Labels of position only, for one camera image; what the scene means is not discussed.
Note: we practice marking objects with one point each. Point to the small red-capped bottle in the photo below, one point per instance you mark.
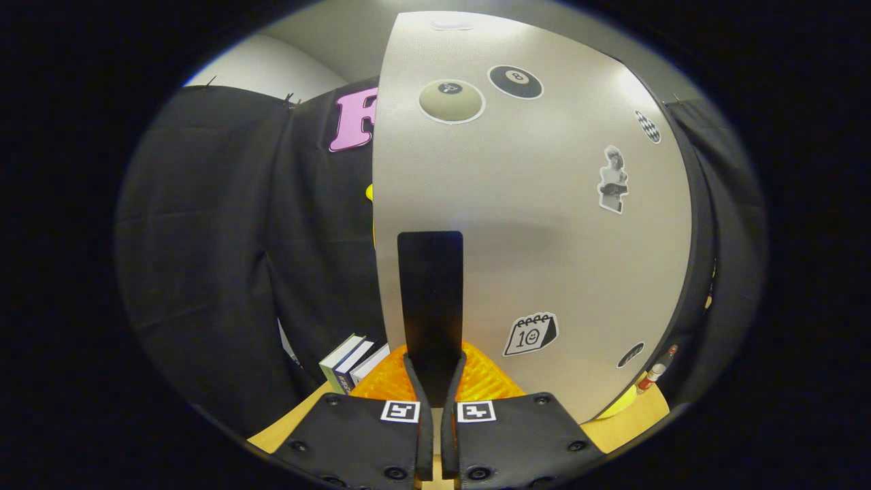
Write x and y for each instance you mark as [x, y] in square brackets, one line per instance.
[651, 378]

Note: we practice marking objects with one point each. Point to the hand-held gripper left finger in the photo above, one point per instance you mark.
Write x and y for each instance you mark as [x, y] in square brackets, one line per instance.
[423, 435]

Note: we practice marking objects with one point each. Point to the dark blue book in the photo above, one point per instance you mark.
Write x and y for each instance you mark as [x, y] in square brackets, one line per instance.
[346, 378]

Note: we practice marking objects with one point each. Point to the beige shoe cabinet door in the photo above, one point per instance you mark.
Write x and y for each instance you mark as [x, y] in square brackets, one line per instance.
[531, 258]

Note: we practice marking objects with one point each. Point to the green spine book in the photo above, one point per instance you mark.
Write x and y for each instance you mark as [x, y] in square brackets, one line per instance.
[330, 371]

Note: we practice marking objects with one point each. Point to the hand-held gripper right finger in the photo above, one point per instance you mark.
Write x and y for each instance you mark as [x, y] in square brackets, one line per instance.
[449, 435]

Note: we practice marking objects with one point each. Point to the black backdrop cloth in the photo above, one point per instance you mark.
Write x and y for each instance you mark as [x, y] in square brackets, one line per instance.
[204, 238]

